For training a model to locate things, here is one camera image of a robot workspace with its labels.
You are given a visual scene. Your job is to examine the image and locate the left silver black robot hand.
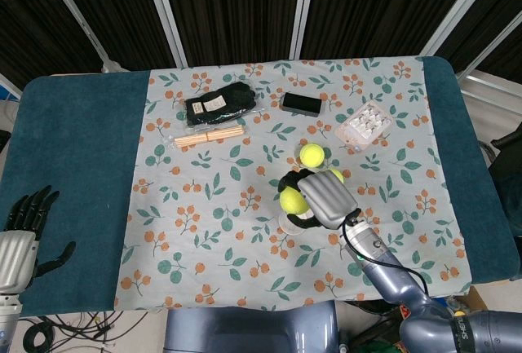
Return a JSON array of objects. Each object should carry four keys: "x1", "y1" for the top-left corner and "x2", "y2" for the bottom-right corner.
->
[{"x1": 0, "y1": 184, "x2": 77, "y2": 296}]

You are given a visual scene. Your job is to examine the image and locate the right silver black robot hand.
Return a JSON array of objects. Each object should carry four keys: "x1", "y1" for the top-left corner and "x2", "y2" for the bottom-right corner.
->
[{"x1": 277, "y1": 168, "x2": 361, "y2": 232}]

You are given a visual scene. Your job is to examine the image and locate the clear cup with yellow-green ball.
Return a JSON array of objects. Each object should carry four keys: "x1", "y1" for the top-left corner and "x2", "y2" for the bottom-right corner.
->
[{"x1": 278, "y1": 189, "x2": 313, "y2": 236}]

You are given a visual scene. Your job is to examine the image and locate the clear plastic parts box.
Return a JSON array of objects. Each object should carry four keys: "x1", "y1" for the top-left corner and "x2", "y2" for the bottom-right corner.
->
[{"x1": 334, "y1": 99, "x2": 395, "y2": 154}]

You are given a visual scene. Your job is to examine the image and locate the floral leaf print tablecloth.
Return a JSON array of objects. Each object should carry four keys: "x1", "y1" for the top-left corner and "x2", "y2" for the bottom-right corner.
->
[{"x1": 113, "y1": 57, "x2": 474, "y2": 313}]

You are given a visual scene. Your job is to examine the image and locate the black rectangular case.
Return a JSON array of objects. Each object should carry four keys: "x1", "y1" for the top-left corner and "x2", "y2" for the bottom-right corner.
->
[{"x1": 280, "y1": 91, "x2": 324, "y2": 118}]

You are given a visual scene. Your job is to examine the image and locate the teal table cover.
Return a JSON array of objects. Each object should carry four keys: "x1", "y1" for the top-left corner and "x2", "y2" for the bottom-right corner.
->
[{"x1": 0, "y1": 55, "x2": 520, "y2": 318}]

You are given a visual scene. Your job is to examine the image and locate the wooden sticks in plastic pack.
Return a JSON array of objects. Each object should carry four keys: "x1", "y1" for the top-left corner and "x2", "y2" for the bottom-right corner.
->
[{"x1": 170, "y1": 124, "x2": 247, "y2": 150}]

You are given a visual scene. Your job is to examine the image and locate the black gloves in plastic bag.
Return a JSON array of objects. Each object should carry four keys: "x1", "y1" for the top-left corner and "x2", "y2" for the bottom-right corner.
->
[{"x1": 184, "y1": 81, "x2": 258, "y2": 128}]

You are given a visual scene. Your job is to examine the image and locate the blue-grey robot torso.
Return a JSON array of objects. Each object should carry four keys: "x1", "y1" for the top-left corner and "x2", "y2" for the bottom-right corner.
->
[{"x1": 162, "y1": 300, "x2": 340, "y2": 353}]

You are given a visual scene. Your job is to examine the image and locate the brown cardboard box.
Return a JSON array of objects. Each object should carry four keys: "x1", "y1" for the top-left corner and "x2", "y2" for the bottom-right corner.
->
[{"x1": 464, "y1": 285, "x2": 493, "y2": 316}]

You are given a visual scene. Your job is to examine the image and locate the black chair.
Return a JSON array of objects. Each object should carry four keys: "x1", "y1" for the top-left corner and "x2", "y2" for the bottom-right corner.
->
[{"x1": 483, "y1": 126, "x2": 522, "y2": 232}]

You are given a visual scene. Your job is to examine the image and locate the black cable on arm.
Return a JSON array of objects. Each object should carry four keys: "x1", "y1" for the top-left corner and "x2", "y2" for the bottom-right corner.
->
[{"x1": 341, "y1": 208, "x2": 429, "y2": 293}]

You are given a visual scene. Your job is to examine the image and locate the black floor cables bundle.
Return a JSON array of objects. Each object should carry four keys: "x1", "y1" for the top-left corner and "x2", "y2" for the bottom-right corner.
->
[{"x1": 18, "y1": 311, "x2": 166, "y2": 353}]

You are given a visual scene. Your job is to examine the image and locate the silver aluminium frame post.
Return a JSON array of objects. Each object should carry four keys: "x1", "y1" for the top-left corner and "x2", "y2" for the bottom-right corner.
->
[
  {"x1": 290, "y1": 0, "x2": 320, "y2": 60},
  {"x1": 414, "y1": 0, "x2": 478, "y2": 59},
  {"x1": 37, "y1": 0, "x2": 122, "y2": 73},
  {"x1": 139, "y1": 0, "x2": 189, "y2": 68},
  {"x1": 455, "y1": 16, "x2": 522, "y2": 105}
]

